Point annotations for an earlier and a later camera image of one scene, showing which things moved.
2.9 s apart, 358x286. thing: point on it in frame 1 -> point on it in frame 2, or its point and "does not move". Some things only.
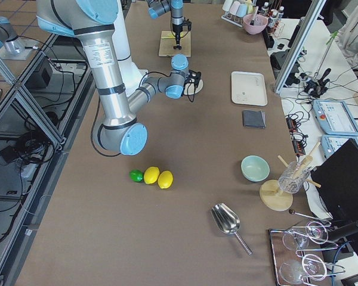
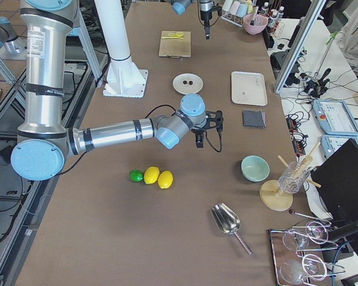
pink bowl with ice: x=255 y=27 does not move
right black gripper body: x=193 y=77 -> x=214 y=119
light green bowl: x=255 y=168 does not move
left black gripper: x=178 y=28 -> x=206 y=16
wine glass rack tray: x=292 y=267 does not move
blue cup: x=242 y=10 does not move
